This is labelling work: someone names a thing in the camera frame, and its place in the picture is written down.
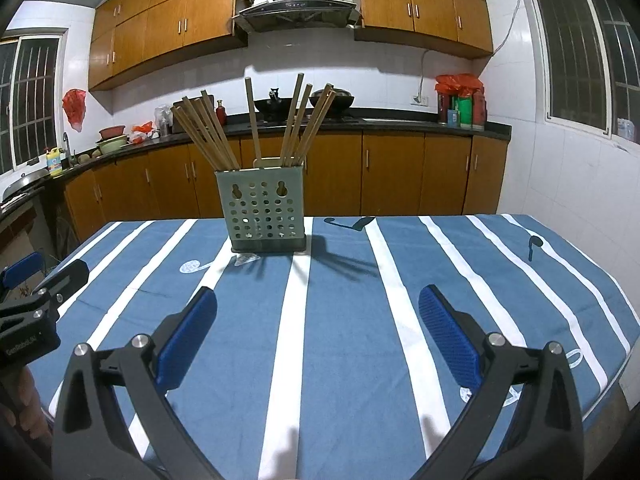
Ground brown cutting board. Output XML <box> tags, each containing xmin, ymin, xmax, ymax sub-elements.
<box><xmin>172</xmin><ymin>95</ymin><xmax>217</xmax><ymax>134</ymax></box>

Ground red plastic bag over bottles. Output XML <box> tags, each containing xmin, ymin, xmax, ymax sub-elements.
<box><xmin>434</xmin><ymin>73</ymin><xmax>485</xmax><ymax>98</ymax></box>

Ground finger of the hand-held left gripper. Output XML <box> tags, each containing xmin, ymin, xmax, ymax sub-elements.
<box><xmin>0</xmin><ymin>252</ymin><xmax>45</xmax><ymax>306</ymax></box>
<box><xmin>31</xmin><ymin>259</ymin><xmax>91</xmax><ymax>311</ymax></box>

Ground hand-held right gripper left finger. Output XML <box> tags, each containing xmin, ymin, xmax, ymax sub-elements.
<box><xmin>50</xmin><ymin>286</ymin><xmax>224</xmax><ymax>480</ymax></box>

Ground red plastic bag on hook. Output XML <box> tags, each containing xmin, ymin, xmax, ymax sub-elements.
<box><xmin>62</xmin><ymin>88</ymin><xmax>87</xmax><ymax>134</ymax></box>

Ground black wok with lid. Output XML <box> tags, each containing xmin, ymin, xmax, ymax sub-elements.
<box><xmin>309</xmin><ymin>87</ymin><xmax>356</xmax><ymax>112</ymax></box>

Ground clear bottles cluster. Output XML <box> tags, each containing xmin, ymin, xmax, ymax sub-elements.
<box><xmin>154</xmin><ymin>105</ymin><xmax>174</xmax><ymax>137</ymax></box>

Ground thin white wall cable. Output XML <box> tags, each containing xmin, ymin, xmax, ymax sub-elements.
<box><xmin>492</xmin><ymin>0</ymin><xmax>530</xmax><ymax>55</ymax></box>

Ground long wooden wall cabinets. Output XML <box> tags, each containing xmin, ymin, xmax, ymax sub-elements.
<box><xmin>88</xmin><ymin>0</ymin><xmax>249</xmax><ymax>92</ymax></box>

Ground black wok with utensils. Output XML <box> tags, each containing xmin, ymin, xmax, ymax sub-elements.
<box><xmin>254</xmin><ymin>88</ymin><xmax>292</xmax><ymax>123</ymax></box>

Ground green basin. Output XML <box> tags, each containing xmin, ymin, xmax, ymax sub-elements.
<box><xmin>95</xmin><ymin>137</ymin><xmax>129</xmax><ymax>156</ymax></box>

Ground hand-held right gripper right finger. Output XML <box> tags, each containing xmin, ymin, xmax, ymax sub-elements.
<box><xmin>412</xmin><ymin>284</ymin><xmax>586</xmax><ymax>480</ymax></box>

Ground barred window with white frame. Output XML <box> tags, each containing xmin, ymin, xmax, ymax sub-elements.
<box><xmin>0</xmin><ymin>34</ymin><xmax>69</xmax><ymax>177</ymax></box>

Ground person's left hand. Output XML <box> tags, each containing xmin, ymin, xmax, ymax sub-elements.
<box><xmin>12</xmin><ymin>367</ymin><xmax>53</xmax><ymax>448</ymax></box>

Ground short wooden wall cabinets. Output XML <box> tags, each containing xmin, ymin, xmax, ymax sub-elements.
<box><xmin>354</xmin><ymin>0</ymin><xmax>495</xmax><ymax>60</ymax></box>

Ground white power cable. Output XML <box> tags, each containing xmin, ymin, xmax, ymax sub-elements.
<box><xmin>418</xmin><ymin>49</ymin><xmax>432</xmax><ymax>97</ymax></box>

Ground dark kitchen countertop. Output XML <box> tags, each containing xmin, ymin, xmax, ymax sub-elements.
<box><xmin>0</xmin><ymin>110</ymin><xmax>513</xmax><ymax>211</ymax></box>

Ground large barred window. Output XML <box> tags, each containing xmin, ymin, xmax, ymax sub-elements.
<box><xmin>524</xmin><ymin>0</ymin><xmax>640</xmax><ymax>144</ymax></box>

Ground bunch of chopsticks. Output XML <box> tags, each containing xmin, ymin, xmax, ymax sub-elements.
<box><xmin>171</xmin><ymin>73</ymin><xmax>337</xmax><ymax>171</ymax></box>

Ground green perforated utensil holder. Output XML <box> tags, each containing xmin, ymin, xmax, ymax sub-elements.
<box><xmin>215</xmin><ymin>157</ymin><xmax>309</xmax><ymax>254</ymax></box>

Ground blue white striped tablecloth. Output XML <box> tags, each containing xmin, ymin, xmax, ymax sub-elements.
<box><xmin>47</xmin><ymin>212</ymin><xmax>629</xmax><ymax>480</ymax></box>

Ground wooden base cabinets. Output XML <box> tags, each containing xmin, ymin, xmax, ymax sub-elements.
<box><xmin>62</xmin><ymin>130</ymin><xmax>511</xmax><ymax>247</ymax></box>

